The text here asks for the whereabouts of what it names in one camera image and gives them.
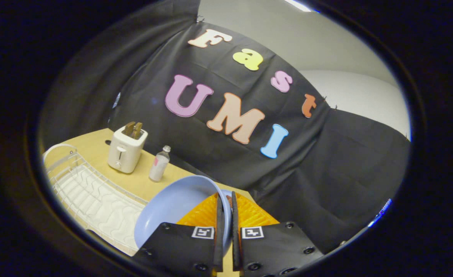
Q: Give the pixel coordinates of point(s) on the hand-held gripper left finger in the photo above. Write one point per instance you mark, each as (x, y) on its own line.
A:
(219, 231)

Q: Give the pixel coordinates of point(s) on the light blue plate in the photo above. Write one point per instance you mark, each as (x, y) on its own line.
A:
(172, 206)

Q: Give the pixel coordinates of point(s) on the brown toast slice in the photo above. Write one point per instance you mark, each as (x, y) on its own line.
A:
(137, 130)
(129, 128)

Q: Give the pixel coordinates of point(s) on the small clear plastic bottle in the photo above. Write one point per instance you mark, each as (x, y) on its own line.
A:
(159, 164)

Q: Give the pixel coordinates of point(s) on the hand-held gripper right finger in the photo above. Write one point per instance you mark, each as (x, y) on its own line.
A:
(235, 231)

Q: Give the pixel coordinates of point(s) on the black backdrop cloth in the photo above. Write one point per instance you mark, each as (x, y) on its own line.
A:
(226, 115)

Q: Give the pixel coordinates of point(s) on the white toaster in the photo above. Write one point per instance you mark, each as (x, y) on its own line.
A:
(124, 152)

